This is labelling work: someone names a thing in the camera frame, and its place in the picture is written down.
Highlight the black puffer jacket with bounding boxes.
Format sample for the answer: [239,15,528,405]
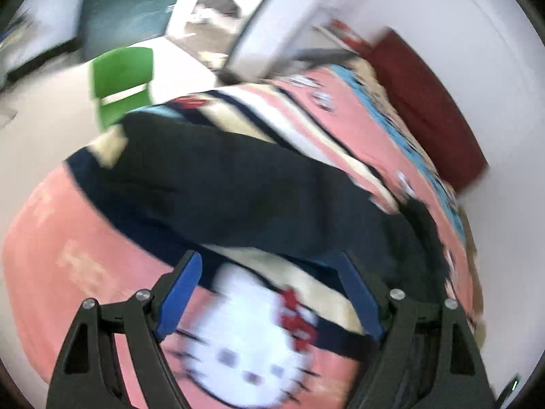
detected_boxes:
[105,113,448,302]

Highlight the pink Hello Kitty bedspread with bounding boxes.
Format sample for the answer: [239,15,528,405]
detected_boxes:
[2,59,481,408]

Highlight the dark red headboard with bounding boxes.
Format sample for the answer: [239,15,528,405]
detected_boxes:
[366,30,489,193]

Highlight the green plastic chair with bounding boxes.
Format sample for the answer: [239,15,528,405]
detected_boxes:
[91,47,153,130]

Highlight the red box on shelf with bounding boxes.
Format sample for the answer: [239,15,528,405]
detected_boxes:
[327,19,371,55]

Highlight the green door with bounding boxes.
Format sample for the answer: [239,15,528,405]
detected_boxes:
[78,0,176,61]

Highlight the grey wall shelf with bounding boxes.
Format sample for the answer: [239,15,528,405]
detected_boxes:
[291,48,358,69]

